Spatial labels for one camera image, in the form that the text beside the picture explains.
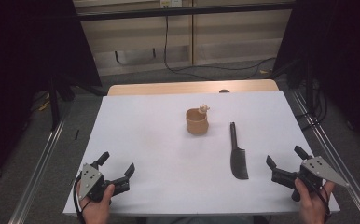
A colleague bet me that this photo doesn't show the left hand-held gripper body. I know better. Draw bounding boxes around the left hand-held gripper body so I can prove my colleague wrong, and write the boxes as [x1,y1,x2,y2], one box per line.
[76,163,131,203]

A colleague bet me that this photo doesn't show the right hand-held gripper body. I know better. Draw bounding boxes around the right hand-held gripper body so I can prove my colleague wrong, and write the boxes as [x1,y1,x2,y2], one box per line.
[270,155,350,203]

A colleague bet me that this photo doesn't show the black comb with handle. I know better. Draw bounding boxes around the black comb with handle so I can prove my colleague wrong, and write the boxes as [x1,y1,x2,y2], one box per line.
[229,121,250,180]

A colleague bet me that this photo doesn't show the tan cup with small figure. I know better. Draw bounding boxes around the tan cup with small figure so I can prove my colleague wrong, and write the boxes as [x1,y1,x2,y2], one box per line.
[185,104,211,135]

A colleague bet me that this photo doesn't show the person's right hand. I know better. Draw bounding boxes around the person's right hand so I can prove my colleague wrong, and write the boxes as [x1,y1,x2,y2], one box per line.
[294,177,336,224]

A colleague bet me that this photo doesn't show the person's left hand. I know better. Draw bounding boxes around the person's left hand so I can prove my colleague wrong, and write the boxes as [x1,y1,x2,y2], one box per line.
[76,181,117,224]

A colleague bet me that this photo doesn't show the white board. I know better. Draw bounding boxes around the white board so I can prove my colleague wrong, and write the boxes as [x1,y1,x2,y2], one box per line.
[62,91,340,217]

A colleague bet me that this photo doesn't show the black stand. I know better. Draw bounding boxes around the black stand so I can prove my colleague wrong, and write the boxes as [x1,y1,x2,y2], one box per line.
[48,74,76,132]

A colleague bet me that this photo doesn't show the wooden table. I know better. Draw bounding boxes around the wooden table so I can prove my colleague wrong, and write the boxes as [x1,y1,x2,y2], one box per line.
[107,78,280,97]

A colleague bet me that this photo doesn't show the dark curtain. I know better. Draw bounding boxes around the dark curtain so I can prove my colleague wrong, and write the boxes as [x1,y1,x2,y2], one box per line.
[0,0,104,188]
[272,0,360,153]

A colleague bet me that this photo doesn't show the black horizontal bar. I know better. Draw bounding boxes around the black horizontal bar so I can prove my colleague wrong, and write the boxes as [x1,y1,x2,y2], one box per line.
[76,2,296,22]

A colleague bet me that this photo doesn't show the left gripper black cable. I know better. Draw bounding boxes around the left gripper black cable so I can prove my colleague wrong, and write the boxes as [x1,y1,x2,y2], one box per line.
[72,175,92,224]

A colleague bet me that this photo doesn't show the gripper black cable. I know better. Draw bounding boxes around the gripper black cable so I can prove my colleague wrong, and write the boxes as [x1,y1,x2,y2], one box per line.
[307,178,333,222]
[72,175,92,224]

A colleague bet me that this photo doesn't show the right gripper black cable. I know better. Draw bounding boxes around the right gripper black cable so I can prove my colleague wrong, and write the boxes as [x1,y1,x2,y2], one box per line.
[307,178,333,222]

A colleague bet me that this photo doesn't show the metal rail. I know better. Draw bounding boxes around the metal rail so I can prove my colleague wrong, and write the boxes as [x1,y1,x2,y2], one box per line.
[291,90,360,224]
[7,104,70,224]

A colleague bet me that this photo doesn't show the bundle of black cables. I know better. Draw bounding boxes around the bundle of black cables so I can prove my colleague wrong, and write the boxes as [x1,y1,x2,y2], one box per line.
[296,78,329,131]

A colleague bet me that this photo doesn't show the short black cable loop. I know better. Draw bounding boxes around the short black cable loop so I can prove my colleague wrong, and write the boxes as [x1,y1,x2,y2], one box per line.
[114,48,157,66]

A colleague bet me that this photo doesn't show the long black floor cable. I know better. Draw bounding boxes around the long black floor cable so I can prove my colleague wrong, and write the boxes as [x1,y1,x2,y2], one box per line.
[163,15,278,81]

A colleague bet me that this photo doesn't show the white wall socket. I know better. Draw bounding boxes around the white wall socket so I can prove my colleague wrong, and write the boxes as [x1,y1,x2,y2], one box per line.
[159,0,183,8]

